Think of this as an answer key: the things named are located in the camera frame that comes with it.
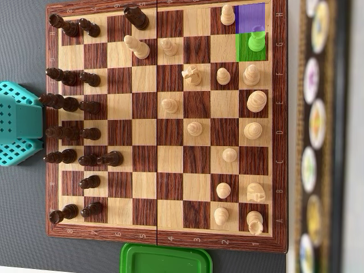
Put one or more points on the dark brown knight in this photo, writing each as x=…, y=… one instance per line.
x=112, y=158
x=136, y=17

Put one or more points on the grey mat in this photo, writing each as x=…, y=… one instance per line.
x=22, y=227

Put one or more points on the white wooden rook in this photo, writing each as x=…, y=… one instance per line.
x=254, y=221
x=256, y=41

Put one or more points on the dark brown queen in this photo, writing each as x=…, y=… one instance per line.
x=66, y=133

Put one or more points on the white wooden pawn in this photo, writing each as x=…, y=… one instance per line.
x=223, y=76
x=170, y=105
x=168, y=47
x=227, y=15
x=221, y=216
x=223, y=190
x=229, y=155
x=194, y=129

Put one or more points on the dark brown bishop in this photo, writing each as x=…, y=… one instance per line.
x=66, y=77
x=66, y=156

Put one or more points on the dark box with round pictures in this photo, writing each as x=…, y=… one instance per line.
x=331, y=85

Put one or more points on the white wooden bishop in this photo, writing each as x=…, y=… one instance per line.
x=251, y=76
x=138, y=48

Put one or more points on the white wooden knight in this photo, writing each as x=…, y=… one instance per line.
x=192, y=75
x=256, y=192

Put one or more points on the dark brown rook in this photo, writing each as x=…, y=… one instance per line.
x=66, y=211
x=66, y=27

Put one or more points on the green plastic container lid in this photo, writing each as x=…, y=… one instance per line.
x=165, y=261

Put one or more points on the wooden chessboard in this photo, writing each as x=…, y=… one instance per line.
x=145, y=133

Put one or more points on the white wooden king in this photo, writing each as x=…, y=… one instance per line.
x=256, y=101

